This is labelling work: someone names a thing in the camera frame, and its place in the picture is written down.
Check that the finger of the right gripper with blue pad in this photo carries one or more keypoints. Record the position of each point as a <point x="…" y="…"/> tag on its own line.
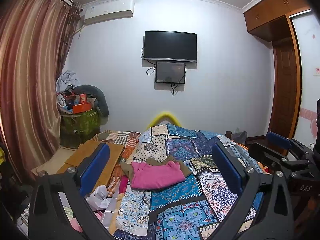
<point x="275" y="160"/>
<point x="296" y="148"/>

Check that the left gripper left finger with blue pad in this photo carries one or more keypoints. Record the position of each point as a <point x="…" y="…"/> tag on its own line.
<point x="47" y="218"/>

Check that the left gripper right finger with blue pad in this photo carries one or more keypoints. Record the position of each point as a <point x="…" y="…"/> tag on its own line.
<point x="274" y="219"/>

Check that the pink pants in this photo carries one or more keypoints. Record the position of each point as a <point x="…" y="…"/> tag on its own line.
<point x="149" y="177"/>

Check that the wooden lap desk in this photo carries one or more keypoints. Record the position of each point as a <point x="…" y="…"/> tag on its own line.
<point x="102" y="165"/>

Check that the olive green shorts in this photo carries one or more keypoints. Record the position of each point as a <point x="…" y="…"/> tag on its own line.
<point x="128" y="171"/>

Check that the brown wooden door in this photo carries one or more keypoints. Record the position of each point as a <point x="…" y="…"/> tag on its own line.
<point x="285" y="88"/>

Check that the striped orange blanket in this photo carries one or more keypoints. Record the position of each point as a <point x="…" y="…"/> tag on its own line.
<point x="128" y="142"/>

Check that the blue patchwork bedspread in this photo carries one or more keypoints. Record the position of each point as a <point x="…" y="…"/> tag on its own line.
<point x="191" y="209"/>

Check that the orange box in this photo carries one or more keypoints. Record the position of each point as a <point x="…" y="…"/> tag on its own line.
<point x="82" y="107"/>

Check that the grey neck pillow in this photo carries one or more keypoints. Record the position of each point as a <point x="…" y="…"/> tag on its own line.
<point x="100" y="103"/>

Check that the yellow headboard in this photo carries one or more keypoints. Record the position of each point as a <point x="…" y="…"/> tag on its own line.
<point x="164" y="116"/>

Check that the wooden wardrobe with white door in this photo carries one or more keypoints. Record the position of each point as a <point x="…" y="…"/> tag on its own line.
<point x="292" y="30"/>

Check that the striped brown curtain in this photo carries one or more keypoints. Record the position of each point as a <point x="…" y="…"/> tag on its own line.
<point x="36" y="36"/>

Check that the white air conditioner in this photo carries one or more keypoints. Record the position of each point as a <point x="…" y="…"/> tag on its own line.
<point x="106" y="11"/>

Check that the small black wall monitor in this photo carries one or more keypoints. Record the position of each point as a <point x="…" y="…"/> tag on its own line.
<point x="170" y="72"/>

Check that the black wall television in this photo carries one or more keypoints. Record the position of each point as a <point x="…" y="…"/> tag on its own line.
<point x="170" y="45"/>

